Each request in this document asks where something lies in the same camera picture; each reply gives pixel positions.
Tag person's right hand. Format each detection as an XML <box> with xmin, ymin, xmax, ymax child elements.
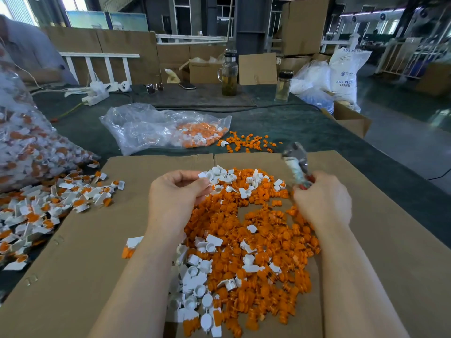
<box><xmin>292</xmin><ymin>171</ymin><xmax>353</xmax><ymax>237</ymax></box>

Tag person's left hand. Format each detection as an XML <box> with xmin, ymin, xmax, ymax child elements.
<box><xmin>146</xmin><ymin>169</ymin><xmax>212</xmax><ymax>240</ymax></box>

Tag silver red-handled pliers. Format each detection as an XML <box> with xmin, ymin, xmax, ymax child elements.
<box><xmin>282</xmin><ymin>141</ymin><xmax>316</xmax><ymax>189</ymax></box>

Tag pile of orange and white parts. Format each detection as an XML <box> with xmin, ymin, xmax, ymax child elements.
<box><xmin>121</xmin><ymin>165</ymin><xmax>321</xmax><ymax>338</ymax></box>

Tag pile of assembled white-orange parts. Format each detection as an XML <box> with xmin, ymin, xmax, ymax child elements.
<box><xmin>0</xmin><ymin>161</ymin><xmax>126</xmax><ymax>308</ymax></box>

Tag person's right forearm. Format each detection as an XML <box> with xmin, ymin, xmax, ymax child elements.
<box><xmin>320</xmin><ymin>225</ymin><xmax>411</xmax><ymax>338</ymax></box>

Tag small clear plastic bag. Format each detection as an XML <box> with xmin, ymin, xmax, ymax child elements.
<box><xmin>100</xmin><ymin>102</ymin><xmax>233</xmax><ymax>156</ymax></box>

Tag brown cardboard sheet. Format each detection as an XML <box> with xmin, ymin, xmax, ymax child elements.
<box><xmin>0</xmin><ymin>154</ymin><xmax>217</xmax><ymax>338</ymax></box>
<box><xmin>213</xmin><ymin>150</ymin><xmax>451</xmax><ymax>338</ymax></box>

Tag open brown cardboard box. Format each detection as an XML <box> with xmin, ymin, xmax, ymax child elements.
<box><xmin>321</xmin><ymin>101</ymin><xmax>372</xmax><ymax>138</ymax></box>

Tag scatter of orange offcuts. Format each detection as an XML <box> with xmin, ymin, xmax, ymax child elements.
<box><xmin>217</xmin><ymin>131</ymin><xmax>283</xmax><ymax>154</ymax></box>

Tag clear blue plastic bag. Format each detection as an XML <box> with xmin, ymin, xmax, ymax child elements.
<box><xmin>289</xmin><ymin>61</ymin><xmax>335</xmax><ymax>114</ymax></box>

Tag glass bottle with black lid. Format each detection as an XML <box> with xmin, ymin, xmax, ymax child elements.
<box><xmin>274</xmin><ymin>70</ymin><xmax>294</xmax><ymax>103</ymax></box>

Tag white power strip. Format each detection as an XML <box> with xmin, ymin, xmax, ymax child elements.
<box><xmin>65</xmin><ymin>81</ymin><xmax>131</xmax><ymax>107</ymax></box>

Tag white woven sack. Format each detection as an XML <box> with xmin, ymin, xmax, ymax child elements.
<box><xmin>328</xmin><ymin>35</ymin><xmax>372</xmax><ymax>112</ymax></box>

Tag open cardboard box with paper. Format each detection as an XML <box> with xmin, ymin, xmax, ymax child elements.
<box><xmin>178</xmin><ymin>55</ymin><xmax>227</xmax><ymax>85</ymax></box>

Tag glass tea jar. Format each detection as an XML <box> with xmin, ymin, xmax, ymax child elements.
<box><xmin>217</xmin><ymin>50</ymin><xmax>239</xmax><ymax>97</ymax></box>

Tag flat brown cardboard panel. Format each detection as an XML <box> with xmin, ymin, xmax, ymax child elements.
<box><xmin>238</xmin><ymin>53</ymin><xmax>278</xmax><ymax>86</ymax></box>

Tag large clear bag of seals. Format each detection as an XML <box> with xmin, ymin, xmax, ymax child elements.
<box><xmin>0</xmin><ymin>42</ymin><xmax>100</xmax><ymax>193</ymax></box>

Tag row of upright cardboard sheets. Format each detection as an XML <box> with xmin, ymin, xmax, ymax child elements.
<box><xmin>41</xmin><ymin>26</ymin><xmax>231</xmax><ymax>86</ymax></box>

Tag white metal rack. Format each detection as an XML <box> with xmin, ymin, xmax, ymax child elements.
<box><xmin>377</xmin><ymin>37</ymin><xmax>451</xmax><ymax>80</ymax></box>

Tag tall brown cardboard box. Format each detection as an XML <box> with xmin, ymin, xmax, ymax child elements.
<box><xmin>280</xmin><ymin>0</ymin><xmax>330</xmax><ymax>56</ymax></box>

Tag dark steel pillar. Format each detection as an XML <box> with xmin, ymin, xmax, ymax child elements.
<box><xmin>234</xmin><ymin>0</ymin><xmax>273</xmax><ymax>55</ymax></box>

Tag white railing frame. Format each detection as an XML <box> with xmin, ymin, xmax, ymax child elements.
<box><xmin>60</xmin><ymin>53</ymin><xmax>140</xmax><ymax>86</ymax></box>

